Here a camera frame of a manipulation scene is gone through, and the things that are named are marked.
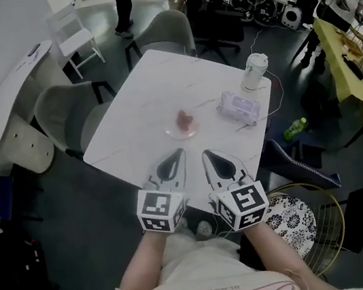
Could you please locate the white rounded console desk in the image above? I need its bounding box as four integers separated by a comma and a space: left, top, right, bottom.
0, 37, 86, 181

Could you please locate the white box with round window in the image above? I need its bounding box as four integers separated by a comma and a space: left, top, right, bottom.
279, 3, 305, 34

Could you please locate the white wooden chair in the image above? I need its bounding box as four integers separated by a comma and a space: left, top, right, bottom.
44, 0, 109, 84

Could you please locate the person's right forearm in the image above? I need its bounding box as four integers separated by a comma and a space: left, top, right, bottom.
239, 210, 332, 290

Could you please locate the green plastic bottle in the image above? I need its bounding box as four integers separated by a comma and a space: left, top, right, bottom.
280, 116, 311, 142

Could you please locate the grey shell chair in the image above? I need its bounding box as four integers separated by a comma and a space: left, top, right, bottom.
119, 5, 200, 72
30, 76, 127, 166

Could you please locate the gold wire chair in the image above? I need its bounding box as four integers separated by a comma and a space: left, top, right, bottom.
260, 175, 354, 285

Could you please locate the person's white skirt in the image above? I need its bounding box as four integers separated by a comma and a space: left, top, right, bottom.
151, 221, 256, 288

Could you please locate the black padded chair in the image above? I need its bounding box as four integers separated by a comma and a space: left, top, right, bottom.
256, 128, 343, 200

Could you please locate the white square marble table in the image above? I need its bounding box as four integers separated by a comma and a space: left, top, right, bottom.
67, 30, 292, 232

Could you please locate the yellow table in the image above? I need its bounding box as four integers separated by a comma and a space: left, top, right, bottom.
311, 10, 363, 151

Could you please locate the person's left forearm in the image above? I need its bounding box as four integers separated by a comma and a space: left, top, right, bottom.
109, 226, 179, 290

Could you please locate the person's white shoe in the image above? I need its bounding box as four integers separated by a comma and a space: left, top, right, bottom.
194, 219, 215, 241

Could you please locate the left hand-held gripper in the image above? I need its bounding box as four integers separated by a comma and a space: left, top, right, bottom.
127, 147, 200, 240

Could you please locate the white tumbler with lid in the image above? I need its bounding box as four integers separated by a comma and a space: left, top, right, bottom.
235, 51, 274, 94

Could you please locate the black slim chair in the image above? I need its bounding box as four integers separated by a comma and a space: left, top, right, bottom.
307, 183, 363, 261

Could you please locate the dark remote control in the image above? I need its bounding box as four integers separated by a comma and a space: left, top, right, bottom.
26, 43, 44, 57

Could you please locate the pale purple wipes pack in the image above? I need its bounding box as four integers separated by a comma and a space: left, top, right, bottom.
213, 86, 265, 132

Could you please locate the white round plate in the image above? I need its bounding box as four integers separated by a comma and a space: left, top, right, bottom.
161, 106, 202, 144

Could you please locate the black office chair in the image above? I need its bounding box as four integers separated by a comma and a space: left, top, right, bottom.
189, 3, 248, 71

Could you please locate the white cable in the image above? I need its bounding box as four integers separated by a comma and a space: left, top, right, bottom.
219, 26, 290, 133

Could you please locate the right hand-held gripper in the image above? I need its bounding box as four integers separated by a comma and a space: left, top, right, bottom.
200, 141, 274, 236

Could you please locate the black equipment case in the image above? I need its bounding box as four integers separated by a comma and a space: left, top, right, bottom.
252, 0, 281, 28

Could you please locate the black and white floral cushion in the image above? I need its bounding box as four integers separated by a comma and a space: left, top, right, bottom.
262, 190, 322, 261

